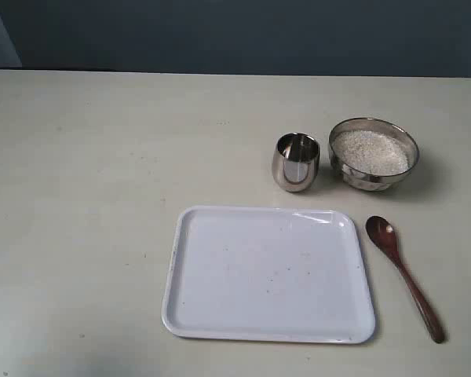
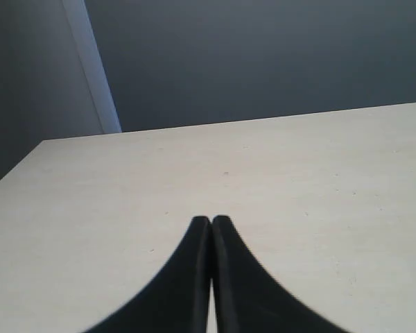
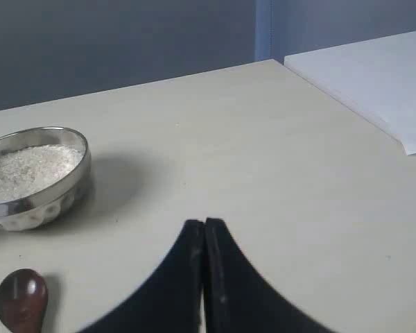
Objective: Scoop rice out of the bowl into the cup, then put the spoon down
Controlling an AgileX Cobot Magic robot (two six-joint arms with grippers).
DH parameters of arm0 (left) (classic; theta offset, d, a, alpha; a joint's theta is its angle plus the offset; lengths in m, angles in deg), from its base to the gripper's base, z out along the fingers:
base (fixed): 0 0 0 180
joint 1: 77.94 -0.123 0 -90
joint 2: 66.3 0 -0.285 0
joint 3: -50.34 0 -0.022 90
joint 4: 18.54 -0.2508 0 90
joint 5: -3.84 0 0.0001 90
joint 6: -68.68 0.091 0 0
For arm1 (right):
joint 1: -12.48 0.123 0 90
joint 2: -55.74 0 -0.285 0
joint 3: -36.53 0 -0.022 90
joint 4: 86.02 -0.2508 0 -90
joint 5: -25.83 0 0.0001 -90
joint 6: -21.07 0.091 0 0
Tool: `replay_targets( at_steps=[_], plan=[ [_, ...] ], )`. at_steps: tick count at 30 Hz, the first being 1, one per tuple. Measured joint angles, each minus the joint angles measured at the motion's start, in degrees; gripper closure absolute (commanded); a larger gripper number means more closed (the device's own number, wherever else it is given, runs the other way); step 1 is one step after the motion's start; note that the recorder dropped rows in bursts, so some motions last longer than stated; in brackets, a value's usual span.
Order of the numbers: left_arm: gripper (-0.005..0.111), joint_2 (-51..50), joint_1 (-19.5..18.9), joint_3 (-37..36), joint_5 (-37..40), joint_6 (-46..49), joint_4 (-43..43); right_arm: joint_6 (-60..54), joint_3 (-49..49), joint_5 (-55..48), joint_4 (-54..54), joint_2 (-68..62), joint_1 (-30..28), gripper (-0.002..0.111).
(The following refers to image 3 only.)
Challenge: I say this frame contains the steel bowl with rice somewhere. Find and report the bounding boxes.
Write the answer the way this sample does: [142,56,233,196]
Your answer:
[0,127,92,232]

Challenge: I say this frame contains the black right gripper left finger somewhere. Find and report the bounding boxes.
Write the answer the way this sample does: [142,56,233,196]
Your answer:
[83,220,204,332]

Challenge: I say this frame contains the brown wooden spoon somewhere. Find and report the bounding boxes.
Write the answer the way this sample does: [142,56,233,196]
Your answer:
[0,268,49,333]

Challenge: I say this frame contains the white side table top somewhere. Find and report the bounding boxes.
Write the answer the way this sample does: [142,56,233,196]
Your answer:
[284,31,416,155]

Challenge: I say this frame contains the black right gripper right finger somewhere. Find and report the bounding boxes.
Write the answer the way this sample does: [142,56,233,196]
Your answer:
[203,218,331,332]

